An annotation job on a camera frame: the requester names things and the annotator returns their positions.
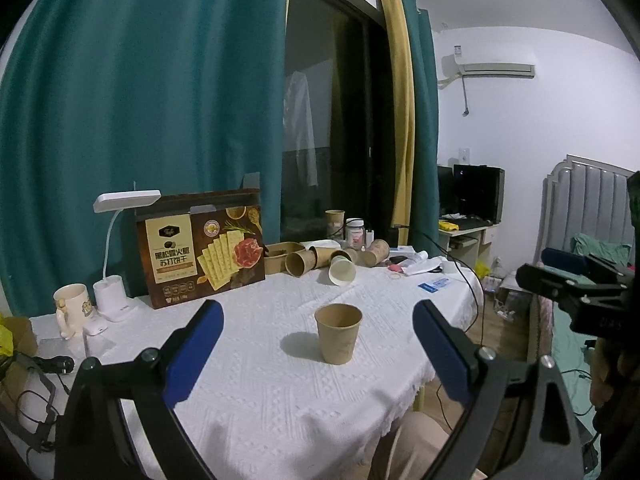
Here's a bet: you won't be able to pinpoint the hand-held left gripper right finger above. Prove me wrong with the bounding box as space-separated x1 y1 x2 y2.
412 299 585 480

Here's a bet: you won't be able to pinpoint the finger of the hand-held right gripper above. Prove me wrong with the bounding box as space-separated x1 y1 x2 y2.
515 262 588 311
541 247 590 272

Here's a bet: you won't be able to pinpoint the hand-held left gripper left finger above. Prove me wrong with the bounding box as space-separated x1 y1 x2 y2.
54 299 225 480

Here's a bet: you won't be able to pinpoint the green bedding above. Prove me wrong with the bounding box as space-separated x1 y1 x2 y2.
571 232 632 262

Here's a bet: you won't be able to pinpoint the grey padded headboard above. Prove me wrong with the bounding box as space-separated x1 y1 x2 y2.
539 153 639 273

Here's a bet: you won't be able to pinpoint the white plastic packet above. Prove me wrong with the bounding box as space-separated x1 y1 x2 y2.
399 254 459 277

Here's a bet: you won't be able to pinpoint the pale computer desk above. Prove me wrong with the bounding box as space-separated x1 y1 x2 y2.
438 219 497 262

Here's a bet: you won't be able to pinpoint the white desk lamp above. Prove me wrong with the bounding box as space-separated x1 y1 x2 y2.
92 189 162 324

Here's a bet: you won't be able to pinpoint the brown cracker box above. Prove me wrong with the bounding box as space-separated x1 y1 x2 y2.
135 188 266 310

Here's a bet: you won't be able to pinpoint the white textured tablecloth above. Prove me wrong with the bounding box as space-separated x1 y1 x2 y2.
29 246 484 480

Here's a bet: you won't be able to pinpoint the black computer monitor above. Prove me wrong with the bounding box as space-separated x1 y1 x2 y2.
452 163 505 224

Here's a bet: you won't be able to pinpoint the brown paper bowl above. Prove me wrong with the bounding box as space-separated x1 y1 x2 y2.
263 241 306 275

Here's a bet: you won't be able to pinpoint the cream cartoon mug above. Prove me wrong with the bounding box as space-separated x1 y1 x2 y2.
53 283 96 341

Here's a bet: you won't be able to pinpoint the jar with white lid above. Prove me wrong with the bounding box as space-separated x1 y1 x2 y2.
344 217 365 250

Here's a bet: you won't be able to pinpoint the narrow teal curtain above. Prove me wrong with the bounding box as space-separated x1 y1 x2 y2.
397 0 442 257

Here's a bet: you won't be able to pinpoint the brown paper bag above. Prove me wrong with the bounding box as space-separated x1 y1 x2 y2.
0 314 39 362

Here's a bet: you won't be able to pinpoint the white air conditioner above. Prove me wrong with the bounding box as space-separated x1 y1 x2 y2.
452 57 536 80

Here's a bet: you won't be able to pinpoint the yellow curtain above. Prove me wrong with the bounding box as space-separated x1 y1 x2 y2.
372 0 416 229

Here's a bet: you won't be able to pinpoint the wide teal curtain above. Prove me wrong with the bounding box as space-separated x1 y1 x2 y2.
0 0 294 319

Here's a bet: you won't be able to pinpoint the dark glass window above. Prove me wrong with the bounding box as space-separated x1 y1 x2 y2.
280 0 402 245

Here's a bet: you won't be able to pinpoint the black cable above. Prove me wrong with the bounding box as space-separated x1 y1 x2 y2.
397 224 487 347

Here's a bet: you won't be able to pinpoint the black strap and cables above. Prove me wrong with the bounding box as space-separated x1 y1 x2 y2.
0 354 77 453

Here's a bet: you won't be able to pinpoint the white air conditioner hose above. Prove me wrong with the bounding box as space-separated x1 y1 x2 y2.
437 72 471 117

